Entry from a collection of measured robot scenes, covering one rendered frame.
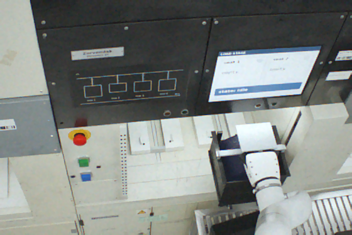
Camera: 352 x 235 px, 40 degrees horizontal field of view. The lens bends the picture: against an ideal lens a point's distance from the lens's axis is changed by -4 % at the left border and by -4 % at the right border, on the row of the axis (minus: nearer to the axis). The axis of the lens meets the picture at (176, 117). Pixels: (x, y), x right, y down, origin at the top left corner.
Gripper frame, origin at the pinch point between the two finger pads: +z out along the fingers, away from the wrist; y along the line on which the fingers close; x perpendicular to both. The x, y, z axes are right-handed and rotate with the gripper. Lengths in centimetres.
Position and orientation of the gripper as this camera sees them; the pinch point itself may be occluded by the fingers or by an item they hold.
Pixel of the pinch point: (255, 141)
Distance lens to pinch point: 164.4
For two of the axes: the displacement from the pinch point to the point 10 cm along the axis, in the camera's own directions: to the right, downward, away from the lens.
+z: -1.5, -8.2, 5.5
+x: 0.8, -5.6, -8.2
